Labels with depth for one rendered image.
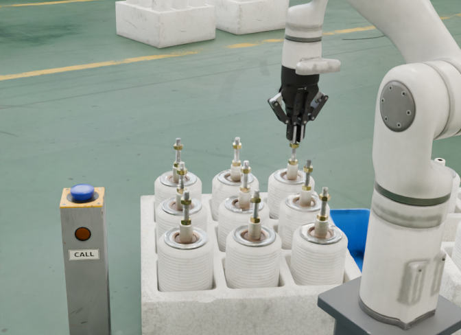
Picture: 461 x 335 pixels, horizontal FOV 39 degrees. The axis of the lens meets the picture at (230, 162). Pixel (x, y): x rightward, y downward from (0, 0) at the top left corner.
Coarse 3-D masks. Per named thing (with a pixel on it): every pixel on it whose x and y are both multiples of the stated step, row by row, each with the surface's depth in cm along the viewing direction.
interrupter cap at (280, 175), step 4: (284, 168) 138; (276, 172) 136; (280, 172) 136; (284, 172) 137; (300, 172) 137; (304, 172) 137; (276, 176) 135; (280, 176) 134; (284, 176) 135; (300, 176) 135; (304, 176) 135; (276, 180) 133; (280, 180) 133; (284, 180) 133; (288, 180) 133; (292, 180) 134; (296, 180) 134; (300, 180) 133; (304, 180) 134; (288, 184) 132; (292, 184) 132; (296, 184) 132; (300, 184) 132
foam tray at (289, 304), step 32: (224, 256) 119; (288, 256) 121; (224, 288) 110; (256, 288) 110; (288, 288) 111; (320, 288) 111; (160, 320) 107; (192, 320) 108; (224, 320) 109; (256, 320) 110; (288, 320) 111; (320, 320) 112
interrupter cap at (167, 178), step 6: (162, 174) 133; (168, 174) 133; (186, 174) 134; (192, 174) 134; (162, 180) 131; (168, 180) 131; (186, 180) 132; (192, 180) 132; (168, 186) 129; (174, 186) 129; (186, 186) 129
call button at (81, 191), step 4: (80, 184) 111; (84, 184) 111; (72, 188) 109; (76, 188) 109; (80, 188) 109; (84, 188) 109; (88, 188) 109; (92, 188) 109; (72, 192) 108; (76, 192) 108; (80, 192) 108; (84, 192) 108; (88, 192) 108; (92, 192) 109; (76, 196) 108; (80, 196) 108; (84, 196) 108; (88, 196) 108
